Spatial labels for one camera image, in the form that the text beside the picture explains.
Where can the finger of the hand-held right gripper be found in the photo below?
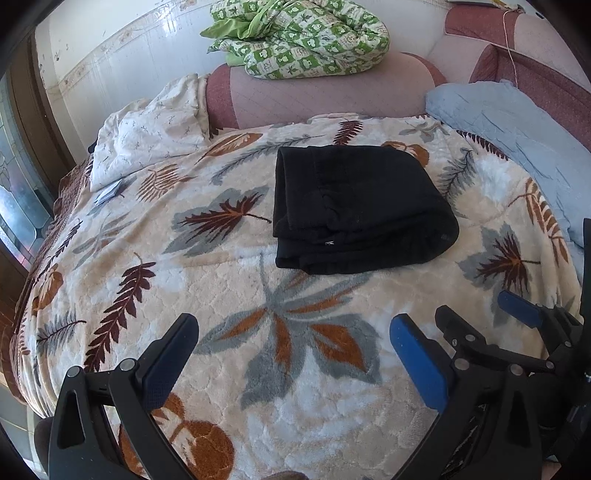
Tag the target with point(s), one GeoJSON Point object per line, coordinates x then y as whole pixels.
{"type": "Point", "coordinates": [466, 332]}
{"type": "Point", "coordinates": [519, 307]}

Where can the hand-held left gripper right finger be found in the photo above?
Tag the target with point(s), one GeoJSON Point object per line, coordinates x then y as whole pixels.
{"type": "Point", "coordinates": [420, 364]}

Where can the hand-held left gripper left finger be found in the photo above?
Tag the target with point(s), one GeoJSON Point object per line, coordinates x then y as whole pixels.
{"type": "Point", "coordinates": [161, 369]}

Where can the black pants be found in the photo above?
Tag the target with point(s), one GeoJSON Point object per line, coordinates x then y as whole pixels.
{"type": "Point", "coordinates": [360, 207]}

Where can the leaf print fleece blanket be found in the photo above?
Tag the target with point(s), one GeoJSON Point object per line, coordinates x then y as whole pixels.
{"type": "Point", "coordinates": [277, 323]}

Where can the light blue pillow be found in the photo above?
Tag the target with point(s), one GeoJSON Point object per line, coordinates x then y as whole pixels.
{"type": "Point", "coordinates": [508, 124]}

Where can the white paper packets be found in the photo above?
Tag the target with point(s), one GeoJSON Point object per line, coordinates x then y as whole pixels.
{"type": "Point", "coordinates": [109, 192]}

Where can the brown quilted bedspread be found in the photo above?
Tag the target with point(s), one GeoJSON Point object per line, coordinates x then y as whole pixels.
{"type": "Point", "coordinates": [74, 194]}

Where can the patterned glass window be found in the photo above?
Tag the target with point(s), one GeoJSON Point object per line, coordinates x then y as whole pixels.
{"type": "Point", "coordinates": [21, 184]}

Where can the white twig print pillow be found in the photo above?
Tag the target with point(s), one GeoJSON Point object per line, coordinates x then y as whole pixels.
{"type": "Point", "coordinates": [147, 134]}

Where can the pink maroon sofa bed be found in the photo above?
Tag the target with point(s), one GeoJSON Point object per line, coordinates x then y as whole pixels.
{"type": "Point", "coordinates": [323, 97]}

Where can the green checkered quilt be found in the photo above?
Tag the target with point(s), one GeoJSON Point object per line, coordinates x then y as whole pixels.
{"type": "Point", "coordinates": [304, 41]}

